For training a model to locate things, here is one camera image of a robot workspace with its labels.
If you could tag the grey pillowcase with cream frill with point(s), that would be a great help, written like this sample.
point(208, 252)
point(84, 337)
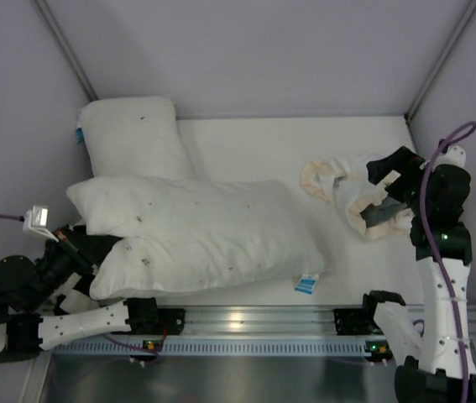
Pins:
point(367, 208)

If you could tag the blue white pillow label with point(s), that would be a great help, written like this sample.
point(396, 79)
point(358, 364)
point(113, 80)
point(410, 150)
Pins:
point(307, 284)

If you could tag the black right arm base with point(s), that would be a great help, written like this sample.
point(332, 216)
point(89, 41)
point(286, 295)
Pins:
point(354, 322)

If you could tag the right aluminium frame post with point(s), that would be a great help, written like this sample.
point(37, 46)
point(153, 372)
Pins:
point(453, 40)

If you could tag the black and white striped pillowcase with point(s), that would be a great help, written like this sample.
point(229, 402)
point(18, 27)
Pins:
point(74, 296)

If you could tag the left aluminium frame post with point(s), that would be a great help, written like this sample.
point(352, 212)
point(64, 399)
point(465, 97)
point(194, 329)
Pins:
point(54, 28)

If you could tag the perforated grey cable duct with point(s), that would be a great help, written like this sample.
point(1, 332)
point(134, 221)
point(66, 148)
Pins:
point(331, 347)

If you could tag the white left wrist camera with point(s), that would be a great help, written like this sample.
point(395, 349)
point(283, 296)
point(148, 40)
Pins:
point(35, 223)

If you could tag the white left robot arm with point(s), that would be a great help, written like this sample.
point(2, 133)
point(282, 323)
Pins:
point(26, 285)

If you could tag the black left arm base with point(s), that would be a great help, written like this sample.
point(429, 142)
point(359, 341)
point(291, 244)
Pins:
point(162, 321)

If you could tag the bare white pillow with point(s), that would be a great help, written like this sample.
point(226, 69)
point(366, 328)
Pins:
point(134, 136)

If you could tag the aluminium frame post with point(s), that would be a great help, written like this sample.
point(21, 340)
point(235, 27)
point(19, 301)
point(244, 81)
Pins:
point(54, 28)
point(453, 40)

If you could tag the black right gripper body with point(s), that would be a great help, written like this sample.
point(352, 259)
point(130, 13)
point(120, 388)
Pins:
point(393, 175)

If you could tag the blue label on bare pillow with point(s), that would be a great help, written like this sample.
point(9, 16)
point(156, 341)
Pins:
point(79, 136)

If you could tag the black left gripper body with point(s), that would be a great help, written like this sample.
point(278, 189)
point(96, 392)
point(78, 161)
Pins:
point(81, 249)

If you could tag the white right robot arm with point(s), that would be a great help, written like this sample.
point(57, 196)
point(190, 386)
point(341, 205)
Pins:
point(434, 364)

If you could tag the aluminium mounting rail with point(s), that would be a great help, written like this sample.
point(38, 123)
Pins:
point(202, 321)

